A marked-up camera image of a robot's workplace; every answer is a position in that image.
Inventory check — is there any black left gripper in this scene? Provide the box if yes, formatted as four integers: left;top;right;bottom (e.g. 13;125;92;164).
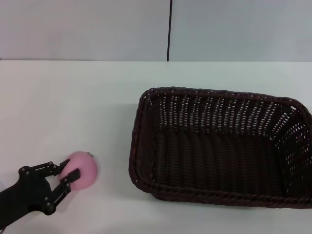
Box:
14;159;81;215

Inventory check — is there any pink peach toy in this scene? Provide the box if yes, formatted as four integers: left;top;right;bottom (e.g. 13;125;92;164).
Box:
59;151;99;191

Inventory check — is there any dark brown wicker basket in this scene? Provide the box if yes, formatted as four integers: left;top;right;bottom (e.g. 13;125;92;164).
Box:
128;86;312;210

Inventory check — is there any thin black vertical pole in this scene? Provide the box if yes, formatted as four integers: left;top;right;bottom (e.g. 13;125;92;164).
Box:
166;0;173;62

